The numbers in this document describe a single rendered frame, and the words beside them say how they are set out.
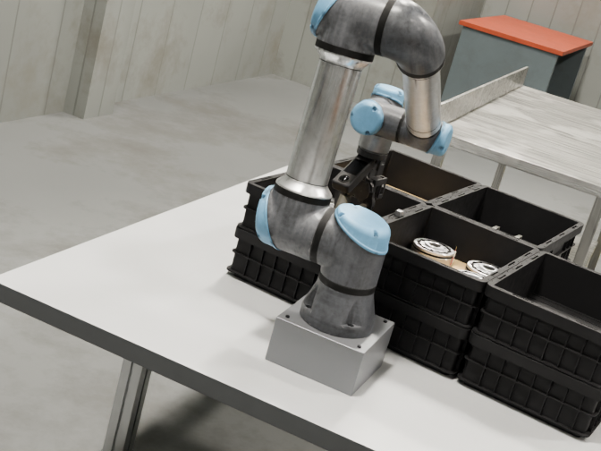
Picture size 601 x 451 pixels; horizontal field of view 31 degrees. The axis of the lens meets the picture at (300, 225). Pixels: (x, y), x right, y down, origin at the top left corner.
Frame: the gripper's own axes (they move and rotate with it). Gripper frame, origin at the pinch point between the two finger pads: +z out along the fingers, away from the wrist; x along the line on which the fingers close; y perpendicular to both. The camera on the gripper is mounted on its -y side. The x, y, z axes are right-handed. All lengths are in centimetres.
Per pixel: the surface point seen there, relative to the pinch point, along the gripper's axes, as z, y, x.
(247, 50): 63, 459, 337
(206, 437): 85, 24, 36
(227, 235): 15.1, 1.4, 32.3
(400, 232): -4.3, 2.3, -12.6
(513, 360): 5, -17, -53
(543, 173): 2, 147, 2
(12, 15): 29, 170, 289
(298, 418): 15, -62, -31
